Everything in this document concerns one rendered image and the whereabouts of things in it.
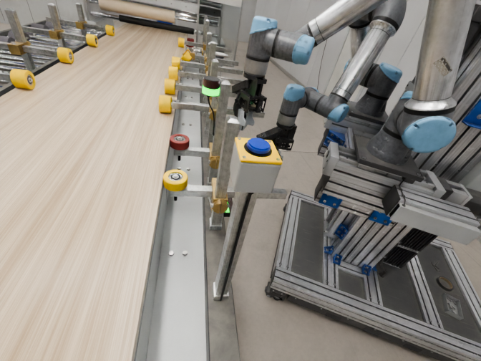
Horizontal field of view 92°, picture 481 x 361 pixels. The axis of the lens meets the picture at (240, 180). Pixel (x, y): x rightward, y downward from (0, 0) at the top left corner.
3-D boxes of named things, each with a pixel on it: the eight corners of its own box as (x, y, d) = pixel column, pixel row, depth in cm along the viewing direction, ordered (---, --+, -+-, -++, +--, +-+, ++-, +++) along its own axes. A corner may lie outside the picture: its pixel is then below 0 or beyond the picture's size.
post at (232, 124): (218, 225, 94) (238, 114, 64) (219, 233, 91) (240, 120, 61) (210, 225, 93) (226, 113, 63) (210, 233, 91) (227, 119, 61)
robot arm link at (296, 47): (318, 35, 71) (283, 27, 73) (315, 38, 63) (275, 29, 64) (308, 62, 76) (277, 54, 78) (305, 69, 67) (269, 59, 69)
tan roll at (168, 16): (217, 31, 296) (218, 18, 288) (217, 32, 287) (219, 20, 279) (92, 7, 264) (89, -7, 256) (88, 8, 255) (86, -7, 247)
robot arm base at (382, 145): (401, 150, 94) (416, 128, 88) (411, 170, 83) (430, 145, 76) (363, 139, 96) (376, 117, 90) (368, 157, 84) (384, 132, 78)
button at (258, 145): (265, 146, 41) (268, 137, 40) (270, 159, 38) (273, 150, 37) (243, 145, 40) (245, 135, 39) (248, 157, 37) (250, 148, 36)
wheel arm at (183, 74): (247, 84, 162) (248, 79, 159) (248, 86, 159) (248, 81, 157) (172, 74, 151) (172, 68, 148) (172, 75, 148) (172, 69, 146)
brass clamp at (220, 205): (225, 188, 91) (226, 177, 88) (227, 213, 81) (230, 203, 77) (208, 187, 89) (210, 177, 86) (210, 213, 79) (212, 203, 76)
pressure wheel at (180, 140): (188, 155, 107) (190, 133, 100) (188, 165, 101) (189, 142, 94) (170, 154, 105) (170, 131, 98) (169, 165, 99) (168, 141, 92)
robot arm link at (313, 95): (323, 110, 101) (309, 115, 94) (302, 101, 106) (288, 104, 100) (331, 92, 96) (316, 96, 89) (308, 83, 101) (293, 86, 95)
